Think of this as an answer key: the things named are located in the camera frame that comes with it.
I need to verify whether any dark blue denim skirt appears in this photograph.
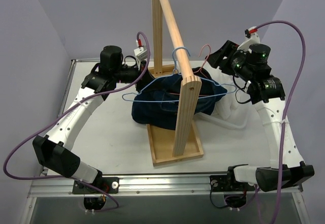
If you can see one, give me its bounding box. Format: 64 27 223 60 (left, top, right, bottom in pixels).
132 67 228 130

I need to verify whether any wooden clothes rack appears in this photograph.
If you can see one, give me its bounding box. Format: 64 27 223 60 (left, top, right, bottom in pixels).
147 0 204 167

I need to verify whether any white pleated skirt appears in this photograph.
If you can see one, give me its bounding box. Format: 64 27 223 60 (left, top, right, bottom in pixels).
212 91 251 121

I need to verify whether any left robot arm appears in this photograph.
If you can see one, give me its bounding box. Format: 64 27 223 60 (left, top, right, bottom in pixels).
32 45 149 193

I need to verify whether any pink wire hanger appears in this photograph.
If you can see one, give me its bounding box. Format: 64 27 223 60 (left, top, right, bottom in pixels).
162 43 214 99

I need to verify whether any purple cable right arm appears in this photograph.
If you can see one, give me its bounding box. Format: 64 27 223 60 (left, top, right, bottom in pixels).
253 20 307 224

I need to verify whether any white perforated plastic basket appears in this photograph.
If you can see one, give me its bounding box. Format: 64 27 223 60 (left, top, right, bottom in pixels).
196 106 252 130

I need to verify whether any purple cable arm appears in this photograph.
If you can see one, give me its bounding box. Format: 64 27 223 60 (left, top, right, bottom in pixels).
3 31 152 212
253 20 307 224

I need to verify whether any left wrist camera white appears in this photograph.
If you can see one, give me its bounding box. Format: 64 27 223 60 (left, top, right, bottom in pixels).
134 39 149 66

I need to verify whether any aluminium mounting rail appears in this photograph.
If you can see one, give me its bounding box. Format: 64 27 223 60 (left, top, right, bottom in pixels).
28 173 213 198

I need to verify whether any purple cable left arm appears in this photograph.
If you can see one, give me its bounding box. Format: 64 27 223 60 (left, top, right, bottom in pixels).
3 31 152 212

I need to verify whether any blue wire hanger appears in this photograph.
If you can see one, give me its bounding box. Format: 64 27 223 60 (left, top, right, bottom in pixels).
132 53 237 103

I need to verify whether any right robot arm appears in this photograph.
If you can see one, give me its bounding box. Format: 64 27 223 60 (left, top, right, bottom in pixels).
207 41 315 192

